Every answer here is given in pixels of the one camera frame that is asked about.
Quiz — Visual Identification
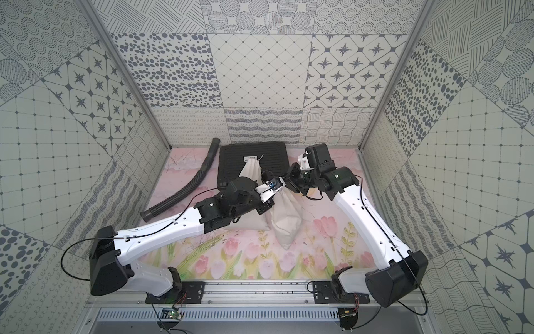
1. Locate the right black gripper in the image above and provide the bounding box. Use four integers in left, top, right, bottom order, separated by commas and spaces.
277, 162, 320, 196

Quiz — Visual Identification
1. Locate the tall white cloth soil bag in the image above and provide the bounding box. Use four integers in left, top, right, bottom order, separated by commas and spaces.
227, 158, 272, 231

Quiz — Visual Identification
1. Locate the small white cloth soil bag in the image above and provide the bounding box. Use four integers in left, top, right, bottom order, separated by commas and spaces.
271, 188, 303, 251

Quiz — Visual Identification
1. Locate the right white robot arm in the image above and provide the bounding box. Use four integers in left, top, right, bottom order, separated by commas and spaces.
284, 143, 428, 308

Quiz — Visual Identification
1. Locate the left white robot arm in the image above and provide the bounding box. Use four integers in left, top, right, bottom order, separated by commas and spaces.
90, 177, 285, 298

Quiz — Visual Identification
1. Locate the black plastic tool case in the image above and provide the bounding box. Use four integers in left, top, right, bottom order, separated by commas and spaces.
217, 141, 289, 189

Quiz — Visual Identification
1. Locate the pink floral table mat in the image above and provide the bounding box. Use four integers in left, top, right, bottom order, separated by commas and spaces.
140, 148, 375, 281

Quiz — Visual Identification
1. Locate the left small circuit board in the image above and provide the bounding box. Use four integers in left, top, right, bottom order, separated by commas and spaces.
160, 308, 184, 321

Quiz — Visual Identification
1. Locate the small circuit board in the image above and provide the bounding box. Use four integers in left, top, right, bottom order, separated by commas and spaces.
160, 308, 184, 321
337, 308, 359, 331

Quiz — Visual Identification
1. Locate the right small circuit board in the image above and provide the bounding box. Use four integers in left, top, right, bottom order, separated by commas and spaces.
337, 308, 359, 331

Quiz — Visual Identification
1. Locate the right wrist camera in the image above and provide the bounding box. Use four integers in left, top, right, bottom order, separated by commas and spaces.
297, 153, 312, 171

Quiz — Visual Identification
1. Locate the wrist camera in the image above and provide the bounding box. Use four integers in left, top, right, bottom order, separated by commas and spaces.
255, 177, 286, 203
297, 153, 312, 171

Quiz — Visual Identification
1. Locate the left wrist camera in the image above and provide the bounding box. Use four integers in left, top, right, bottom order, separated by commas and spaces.
255, 177, 286, 203

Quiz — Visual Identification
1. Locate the black corrugated hose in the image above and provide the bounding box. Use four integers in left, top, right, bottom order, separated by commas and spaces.
139, 137, 221, 223

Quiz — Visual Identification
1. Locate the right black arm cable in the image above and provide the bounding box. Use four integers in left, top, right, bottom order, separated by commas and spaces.
306, 175, 429, 317

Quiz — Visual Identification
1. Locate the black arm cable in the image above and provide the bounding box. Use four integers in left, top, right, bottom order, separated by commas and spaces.
306, 175, 429, 317
60, 187, 220, 283

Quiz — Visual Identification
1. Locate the aluminium mounting rail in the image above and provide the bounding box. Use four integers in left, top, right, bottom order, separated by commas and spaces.
87, 280, 427, 309

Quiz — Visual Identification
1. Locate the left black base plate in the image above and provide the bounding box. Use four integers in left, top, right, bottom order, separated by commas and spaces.
145, 281, 206, 305

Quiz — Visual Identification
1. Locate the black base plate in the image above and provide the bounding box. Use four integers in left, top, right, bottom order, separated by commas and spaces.
306, 281, 371, 304
145, 281, 206, 305

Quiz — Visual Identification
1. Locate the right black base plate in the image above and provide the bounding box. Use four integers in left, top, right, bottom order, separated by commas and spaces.
306, 281, 371, 304

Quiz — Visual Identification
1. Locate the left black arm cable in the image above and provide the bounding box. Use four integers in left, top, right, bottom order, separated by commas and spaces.
60, 187, 220, 283

